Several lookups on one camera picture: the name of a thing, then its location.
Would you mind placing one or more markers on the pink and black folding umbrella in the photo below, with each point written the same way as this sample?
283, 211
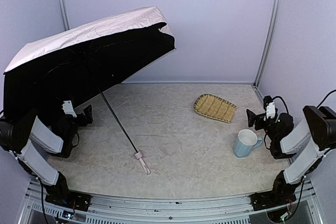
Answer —
80, 63

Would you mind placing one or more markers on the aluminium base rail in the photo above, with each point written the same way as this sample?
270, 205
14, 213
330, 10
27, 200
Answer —
116, 209

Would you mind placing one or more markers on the woven bamboo tray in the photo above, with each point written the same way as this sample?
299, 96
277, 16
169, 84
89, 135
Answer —
214, 107

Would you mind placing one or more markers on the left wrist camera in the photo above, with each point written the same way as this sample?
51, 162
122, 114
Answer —
68, 108

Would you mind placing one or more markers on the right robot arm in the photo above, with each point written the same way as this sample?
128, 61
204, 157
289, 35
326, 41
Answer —
308, 142

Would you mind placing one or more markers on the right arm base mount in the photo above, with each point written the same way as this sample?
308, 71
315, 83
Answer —
268, 199

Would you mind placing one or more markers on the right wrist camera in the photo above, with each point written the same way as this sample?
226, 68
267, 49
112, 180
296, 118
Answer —
269, 107

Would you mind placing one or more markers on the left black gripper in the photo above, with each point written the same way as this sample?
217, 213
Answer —
81, 117

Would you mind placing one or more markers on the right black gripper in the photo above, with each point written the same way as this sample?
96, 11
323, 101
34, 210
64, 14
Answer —
259, 120

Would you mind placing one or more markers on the light blue ceramic mug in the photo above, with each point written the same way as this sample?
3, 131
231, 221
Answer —
245, 142

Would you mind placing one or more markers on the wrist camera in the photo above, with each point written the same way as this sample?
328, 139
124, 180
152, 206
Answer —
269, 107
68, 108

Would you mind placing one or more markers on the right aluminium frame post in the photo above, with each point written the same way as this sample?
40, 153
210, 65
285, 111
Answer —
268, 41

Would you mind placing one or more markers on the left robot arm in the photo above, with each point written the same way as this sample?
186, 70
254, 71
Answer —
26, 137

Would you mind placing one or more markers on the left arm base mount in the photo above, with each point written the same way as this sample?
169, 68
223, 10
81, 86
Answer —
75, 200

